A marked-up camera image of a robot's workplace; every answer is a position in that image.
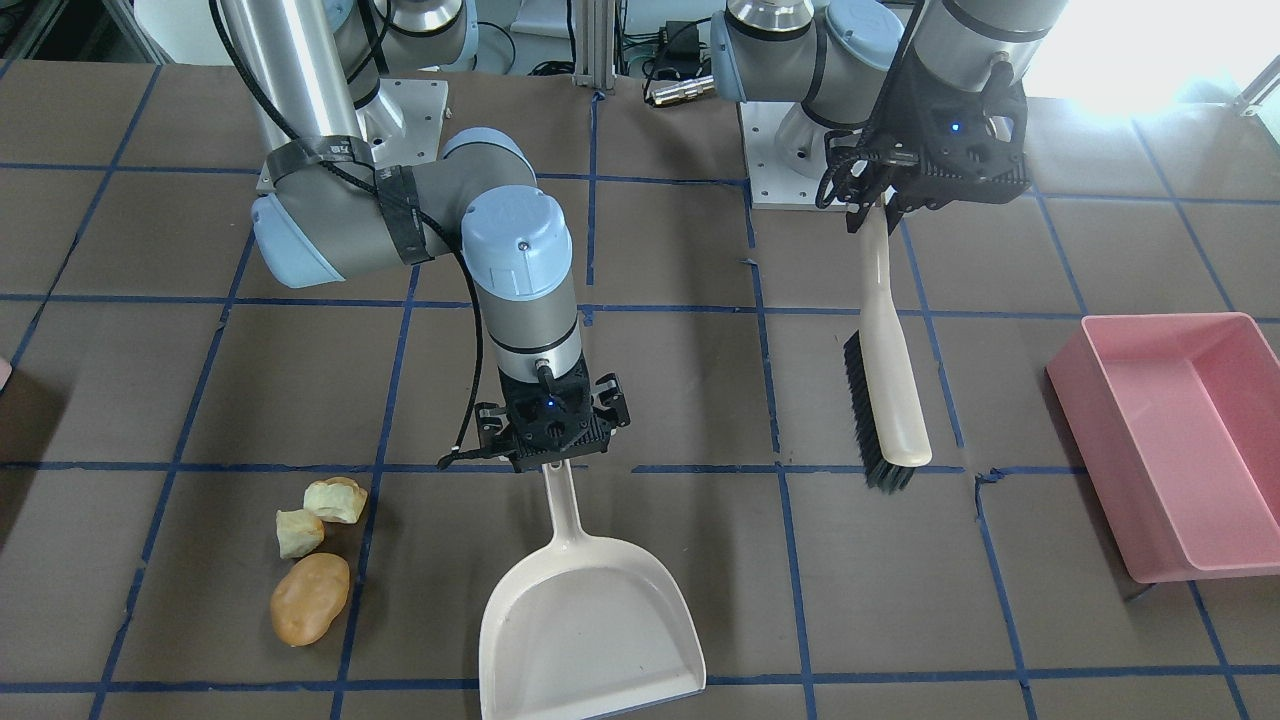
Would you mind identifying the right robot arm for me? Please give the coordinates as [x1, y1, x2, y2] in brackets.
[207, 1, 630, 471]

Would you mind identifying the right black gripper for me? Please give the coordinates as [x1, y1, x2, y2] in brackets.
[474, 372, 631, 459]

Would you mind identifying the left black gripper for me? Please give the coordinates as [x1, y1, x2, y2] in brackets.
[815, 135, 906, 234]

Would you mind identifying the aluminium frame post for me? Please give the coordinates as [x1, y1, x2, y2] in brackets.
[570, 0, 620, 95]

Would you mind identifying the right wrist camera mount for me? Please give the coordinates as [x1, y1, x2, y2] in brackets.
[495, 374, 626, 471]

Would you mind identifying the pale food chunk lower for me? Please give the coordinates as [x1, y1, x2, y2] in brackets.
[275, 509, 326, 559]

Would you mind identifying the white plastic dustpan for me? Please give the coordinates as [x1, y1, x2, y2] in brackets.
[477, 460, 707, 719]

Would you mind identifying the black power adapter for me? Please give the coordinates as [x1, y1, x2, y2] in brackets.
[659, 20, 701, 61]

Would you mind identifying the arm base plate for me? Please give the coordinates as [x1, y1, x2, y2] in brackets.
[255, 78, 449, 196]
[739, 102, 828, 211]

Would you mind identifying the pale food chunk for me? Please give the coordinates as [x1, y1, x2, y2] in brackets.
[275, 509, 326, 559]
[303, 477, 369, 525]

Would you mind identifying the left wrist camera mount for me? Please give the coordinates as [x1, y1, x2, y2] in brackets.
[888, 61, 1030, 214]

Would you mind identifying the pale food chunk upper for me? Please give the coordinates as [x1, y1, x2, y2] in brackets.
[303, 477, 369, 525]

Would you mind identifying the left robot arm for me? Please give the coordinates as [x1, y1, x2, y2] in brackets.
[710, 1, 1065, 232]

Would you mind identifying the brown potato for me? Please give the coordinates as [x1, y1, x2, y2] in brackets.
[269, 553, 351, 647]

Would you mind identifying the white hand brush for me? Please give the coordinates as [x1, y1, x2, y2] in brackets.
[844, 200, 932, 495]

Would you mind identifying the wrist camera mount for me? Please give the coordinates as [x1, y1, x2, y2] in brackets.
[888, 61, 1030, 214]
[495, 374, 626, 471]

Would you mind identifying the pink plastic bin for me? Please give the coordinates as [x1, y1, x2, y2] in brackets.
[1047, 313, 1279, 584]

